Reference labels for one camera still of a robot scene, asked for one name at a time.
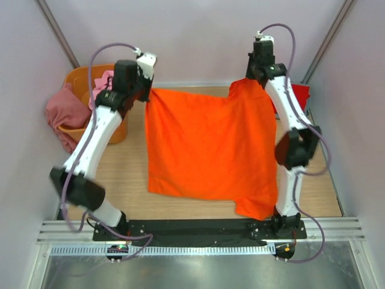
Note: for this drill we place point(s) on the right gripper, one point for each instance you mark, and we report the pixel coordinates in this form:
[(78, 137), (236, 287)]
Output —
[(249, 74)]

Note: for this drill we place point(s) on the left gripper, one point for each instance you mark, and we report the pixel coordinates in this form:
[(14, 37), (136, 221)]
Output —
[(145, 97)]

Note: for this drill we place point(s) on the orange t-shirt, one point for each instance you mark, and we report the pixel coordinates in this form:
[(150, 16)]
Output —
[(212, 148)]

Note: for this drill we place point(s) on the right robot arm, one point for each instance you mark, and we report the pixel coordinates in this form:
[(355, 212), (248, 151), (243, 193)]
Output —
[(297, 145)]

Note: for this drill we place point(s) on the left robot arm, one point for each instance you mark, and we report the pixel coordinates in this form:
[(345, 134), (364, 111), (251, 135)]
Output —
[(74, 181)]

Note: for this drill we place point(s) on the light pink crumpled shirt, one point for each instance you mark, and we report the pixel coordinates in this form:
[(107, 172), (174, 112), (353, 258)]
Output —
[(102, 83)]

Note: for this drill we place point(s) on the folded red t-shirt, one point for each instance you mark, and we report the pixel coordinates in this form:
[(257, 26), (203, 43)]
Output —
[(302, 94)]

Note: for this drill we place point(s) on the dusty pink crumpled shirt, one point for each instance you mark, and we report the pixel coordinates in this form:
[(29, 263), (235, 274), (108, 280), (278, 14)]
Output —
[(66, 110)]

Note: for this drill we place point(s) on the folded grey t-shirt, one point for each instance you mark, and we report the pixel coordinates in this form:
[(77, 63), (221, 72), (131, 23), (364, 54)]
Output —
[(307, 108)]

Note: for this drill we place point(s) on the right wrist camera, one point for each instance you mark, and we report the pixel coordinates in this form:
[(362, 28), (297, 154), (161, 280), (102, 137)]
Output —
[(262, 39)]

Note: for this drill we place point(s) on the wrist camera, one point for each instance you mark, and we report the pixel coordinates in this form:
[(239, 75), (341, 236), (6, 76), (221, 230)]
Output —
[(146, 62), (262, 39)]

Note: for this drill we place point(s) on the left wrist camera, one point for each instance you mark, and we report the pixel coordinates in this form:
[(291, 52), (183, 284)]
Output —
[(146, 62)]

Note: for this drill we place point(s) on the left corner aluminium post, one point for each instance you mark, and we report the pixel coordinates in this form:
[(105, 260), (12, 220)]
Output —
[(59, 35)]

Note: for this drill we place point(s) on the corner aluminium post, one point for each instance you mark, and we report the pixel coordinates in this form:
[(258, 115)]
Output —
[(331, 34), (59, 35)]

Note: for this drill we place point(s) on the right corner aluminium post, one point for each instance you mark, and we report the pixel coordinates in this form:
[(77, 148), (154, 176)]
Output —
[(331, 34)]

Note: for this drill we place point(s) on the white slotted cable duct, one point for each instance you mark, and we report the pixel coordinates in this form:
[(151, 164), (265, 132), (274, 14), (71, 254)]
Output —
[(122, 250)]

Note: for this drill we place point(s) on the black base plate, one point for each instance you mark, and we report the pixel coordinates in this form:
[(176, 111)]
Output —
[(212, 232)]

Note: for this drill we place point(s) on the aluminium rail frame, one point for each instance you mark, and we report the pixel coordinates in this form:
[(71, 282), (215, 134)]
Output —
[(328, 252)]

